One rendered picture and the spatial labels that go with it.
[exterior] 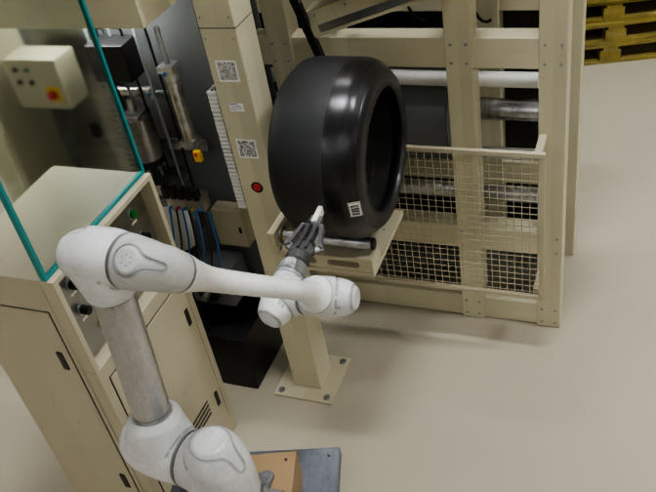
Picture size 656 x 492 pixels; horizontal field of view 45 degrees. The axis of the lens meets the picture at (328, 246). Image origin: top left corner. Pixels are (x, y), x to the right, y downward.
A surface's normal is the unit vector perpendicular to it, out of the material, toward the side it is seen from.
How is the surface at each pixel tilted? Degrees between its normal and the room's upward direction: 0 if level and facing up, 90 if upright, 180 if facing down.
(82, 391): 90
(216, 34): 90
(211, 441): 4
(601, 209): 0
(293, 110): 37
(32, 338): 90
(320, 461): 0
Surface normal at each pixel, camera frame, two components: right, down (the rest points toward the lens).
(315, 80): -0.24, -0.59
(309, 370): -0.34, 0.62
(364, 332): -0.15, -0.78
